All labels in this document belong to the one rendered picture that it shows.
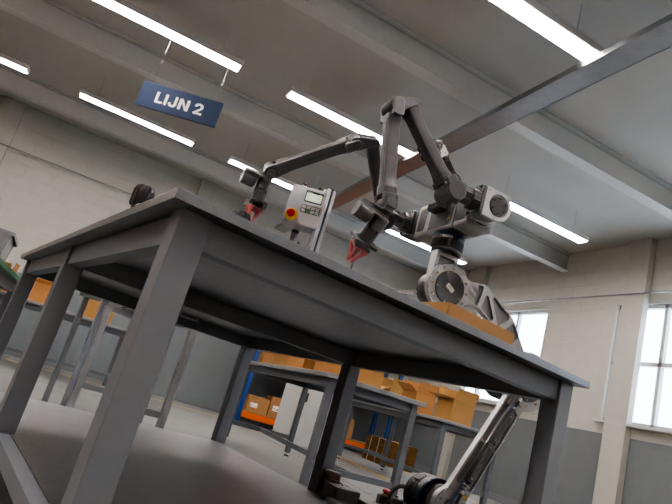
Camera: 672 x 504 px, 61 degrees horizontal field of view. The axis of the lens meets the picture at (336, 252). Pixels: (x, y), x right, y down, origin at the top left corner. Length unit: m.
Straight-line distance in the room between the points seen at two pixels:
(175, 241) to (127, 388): 0.26
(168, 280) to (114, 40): 6.09
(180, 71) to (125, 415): 6.15
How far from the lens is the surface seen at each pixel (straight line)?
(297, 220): 2.59
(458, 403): 6.47
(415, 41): 5.24
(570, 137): 6.05
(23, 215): 10.08
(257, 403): 9.61
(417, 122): 2.19
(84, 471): 1.04
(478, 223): 2.33
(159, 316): 1.03
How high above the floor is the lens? 0.55
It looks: 15 degrees up
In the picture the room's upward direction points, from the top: 16 degrees clockwise
